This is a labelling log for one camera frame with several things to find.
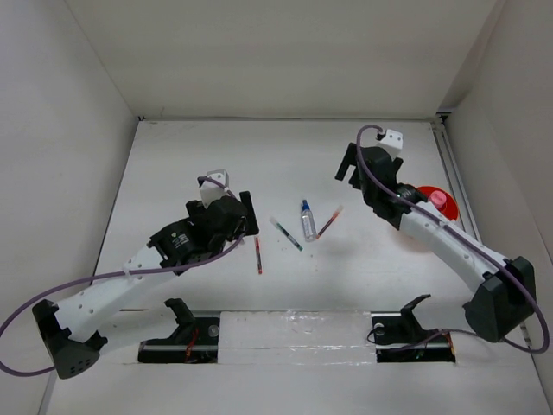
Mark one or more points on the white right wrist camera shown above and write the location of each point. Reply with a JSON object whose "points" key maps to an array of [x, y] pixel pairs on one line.
{"points": [[389, 140]]}

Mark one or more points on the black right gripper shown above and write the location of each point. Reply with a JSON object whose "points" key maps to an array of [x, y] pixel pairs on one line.
{"points": [[349, 160]]}

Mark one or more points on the red ink pen refill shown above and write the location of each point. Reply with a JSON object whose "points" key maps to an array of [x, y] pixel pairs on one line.
{"points": [[330, 221]]}

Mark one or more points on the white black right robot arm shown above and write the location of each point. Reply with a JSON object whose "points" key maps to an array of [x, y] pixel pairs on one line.
{"points": [[503, 289]]}

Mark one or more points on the green ink pen refill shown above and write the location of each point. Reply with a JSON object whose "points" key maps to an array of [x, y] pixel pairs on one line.
{"points": [[286, 233]]}

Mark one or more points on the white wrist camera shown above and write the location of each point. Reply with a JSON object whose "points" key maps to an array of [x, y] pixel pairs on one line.
{"points": [[213, 185], [389, 140]]}

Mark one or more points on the clear spray bottle blue cap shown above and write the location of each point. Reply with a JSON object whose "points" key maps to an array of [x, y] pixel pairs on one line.
{"points": [[308, 222]]}

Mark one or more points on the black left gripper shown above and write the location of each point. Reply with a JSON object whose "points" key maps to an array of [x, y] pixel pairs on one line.
{"points": [[251, 228]]}

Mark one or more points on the dark red pen refill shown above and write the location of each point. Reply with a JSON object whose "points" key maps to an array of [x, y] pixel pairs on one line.
{"points": [[258, 255]]}

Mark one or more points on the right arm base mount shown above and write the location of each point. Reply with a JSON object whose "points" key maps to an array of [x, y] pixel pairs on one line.
{"points": [[398, 337]]}

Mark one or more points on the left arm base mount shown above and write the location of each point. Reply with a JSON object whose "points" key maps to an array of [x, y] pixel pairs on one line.
{"points": [[195, 339]]}

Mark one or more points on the aluminium frame rail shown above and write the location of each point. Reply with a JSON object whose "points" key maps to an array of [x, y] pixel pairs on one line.
{"points": [[453, 174]]}

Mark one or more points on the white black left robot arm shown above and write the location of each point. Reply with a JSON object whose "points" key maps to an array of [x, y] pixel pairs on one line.
{"points": [[73, 330]]}

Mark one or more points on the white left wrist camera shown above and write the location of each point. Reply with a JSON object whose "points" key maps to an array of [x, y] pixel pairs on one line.
{"points": [[213, 185]]}

